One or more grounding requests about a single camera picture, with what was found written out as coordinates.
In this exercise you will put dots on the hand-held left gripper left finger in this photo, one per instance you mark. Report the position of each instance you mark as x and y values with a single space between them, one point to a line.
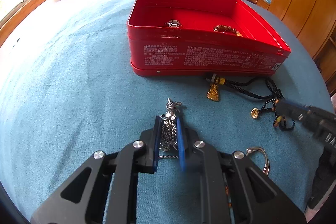
156 140

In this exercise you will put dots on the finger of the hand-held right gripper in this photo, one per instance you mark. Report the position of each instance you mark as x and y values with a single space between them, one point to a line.
291 115
296 105

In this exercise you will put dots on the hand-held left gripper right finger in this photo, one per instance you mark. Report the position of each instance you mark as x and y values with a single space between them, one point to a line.
181 145

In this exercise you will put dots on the silver bangle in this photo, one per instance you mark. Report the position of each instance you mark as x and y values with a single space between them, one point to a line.
267 162

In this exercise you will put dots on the red tin box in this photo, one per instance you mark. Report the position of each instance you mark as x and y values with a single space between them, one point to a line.
183 53

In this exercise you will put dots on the silver metal watch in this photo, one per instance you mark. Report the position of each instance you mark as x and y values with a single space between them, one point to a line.
173 24

